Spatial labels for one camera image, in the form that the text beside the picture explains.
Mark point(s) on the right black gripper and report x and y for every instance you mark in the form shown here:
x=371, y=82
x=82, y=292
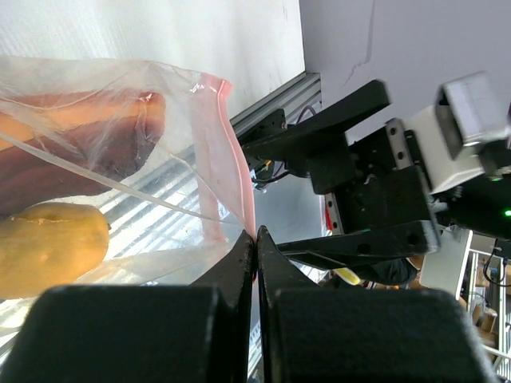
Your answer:
x=377, y=197

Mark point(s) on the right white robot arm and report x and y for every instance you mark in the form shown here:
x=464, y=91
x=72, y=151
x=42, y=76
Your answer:
x=481, y=204

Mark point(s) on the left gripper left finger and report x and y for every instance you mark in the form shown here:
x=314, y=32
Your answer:
x=107, y=333

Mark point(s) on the red meat slice toy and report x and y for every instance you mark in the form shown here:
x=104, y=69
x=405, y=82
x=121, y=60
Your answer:
x=111, y=133

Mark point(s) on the yellow lemon toy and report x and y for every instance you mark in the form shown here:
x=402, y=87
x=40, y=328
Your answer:
x=50, y=244

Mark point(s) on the clear zip top bag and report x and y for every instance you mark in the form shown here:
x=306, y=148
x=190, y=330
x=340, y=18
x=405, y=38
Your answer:
x=183, y=210

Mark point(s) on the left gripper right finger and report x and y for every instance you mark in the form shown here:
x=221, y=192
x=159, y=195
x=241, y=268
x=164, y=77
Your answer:
x=313, y=334

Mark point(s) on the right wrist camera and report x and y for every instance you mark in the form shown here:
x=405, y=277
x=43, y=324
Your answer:
x=451, y=134

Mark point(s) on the aluminium mounting rail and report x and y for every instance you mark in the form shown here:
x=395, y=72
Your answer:
x=293, y=97

